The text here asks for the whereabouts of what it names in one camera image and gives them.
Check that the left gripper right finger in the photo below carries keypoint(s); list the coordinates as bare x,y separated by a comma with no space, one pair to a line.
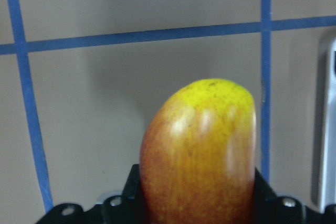
271,208

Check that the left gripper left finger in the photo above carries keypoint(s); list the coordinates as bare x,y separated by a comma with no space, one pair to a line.
127,207

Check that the digital kitchen scale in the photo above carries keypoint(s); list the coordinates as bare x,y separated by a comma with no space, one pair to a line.
323,169

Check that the brown paper table cover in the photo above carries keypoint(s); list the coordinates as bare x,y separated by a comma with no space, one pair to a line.
81,79

